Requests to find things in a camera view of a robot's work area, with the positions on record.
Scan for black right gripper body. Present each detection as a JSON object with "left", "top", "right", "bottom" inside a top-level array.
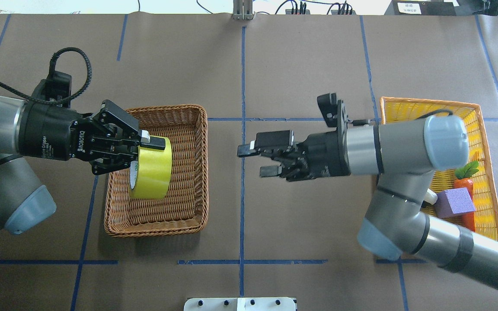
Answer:
[{"left": 275, "top": 132, "right": 351, "bottom": 182}]

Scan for yellow plastic woven basket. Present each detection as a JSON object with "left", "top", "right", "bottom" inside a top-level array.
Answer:
[{"left": 380, "top": 97, "right": 498, "bottom": 241}]

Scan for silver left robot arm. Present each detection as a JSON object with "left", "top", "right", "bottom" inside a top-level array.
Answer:
[{"left": 0, "top": 96, "right": 172, "bottom": 235}]

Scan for purple foam cube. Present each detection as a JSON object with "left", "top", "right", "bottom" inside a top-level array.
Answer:
[{"left": 434, "top": 188, "right": 476, "bottom": 219}]

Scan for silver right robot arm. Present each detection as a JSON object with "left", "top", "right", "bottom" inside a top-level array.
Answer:
[{"left": 237, "top": 115, "right": 498, "bottom": 290}]

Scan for orange black connector upper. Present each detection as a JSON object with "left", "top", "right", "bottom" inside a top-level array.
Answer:
[{"left": 284, "top": 0, "right": 311, "bottom": 15}]

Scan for white small bottle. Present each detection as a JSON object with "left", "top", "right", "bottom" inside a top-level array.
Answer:
[{"left": 421, "top": 189, "right": 437, "bottom": 206}]

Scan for orange black connector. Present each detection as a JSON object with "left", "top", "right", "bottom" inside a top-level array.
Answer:
[
  {"left": 326, "top": 1, "right": 356, "bottom": 16},
  {"left": 284, "top": 0, "right": 311, "bottom": 15}
]

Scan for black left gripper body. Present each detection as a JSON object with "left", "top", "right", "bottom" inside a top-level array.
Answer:
[{"left": 18, "top": 100, "right": 140, "bottom": 175}]

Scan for aluminium frame post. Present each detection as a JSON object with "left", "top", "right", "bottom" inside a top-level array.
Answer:
[{"left": 232, "top": 0, "right": 255, "bottom": 20}]

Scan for brown wicker basket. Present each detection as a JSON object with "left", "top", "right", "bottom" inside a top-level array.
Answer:
[{"left": 103, "top": 104, "right": 209, "bottom": 238}]

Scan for toy carrot with leaves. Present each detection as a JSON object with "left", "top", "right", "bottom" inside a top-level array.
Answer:
[{"left": 453, "top": 161, "right": 479, "bottom": 232}]

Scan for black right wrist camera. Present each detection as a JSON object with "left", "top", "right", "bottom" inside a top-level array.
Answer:
[{"left": 316, "top": 92, "right": 348, "bottom": 129}]

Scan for yellow tape roll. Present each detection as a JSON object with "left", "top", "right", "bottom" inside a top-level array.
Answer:
[{"left": 128, "top": 138, "right": 173, "bottom": 199}]

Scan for black left camera cable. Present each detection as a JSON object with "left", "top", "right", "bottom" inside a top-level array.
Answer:
[{"left": 0, "top": 47, "right": 92, "bottom": 104}]

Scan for orange black connector lower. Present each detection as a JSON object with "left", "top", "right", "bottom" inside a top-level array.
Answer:
[{"left": 326, "top": 1, "right": 356, "bottom": 16}]

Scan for black box with label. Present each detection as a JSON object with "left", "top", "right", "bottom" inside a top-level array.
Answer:
[{"left": 384, "top": 0, "right": 456, "bottom": 16}]

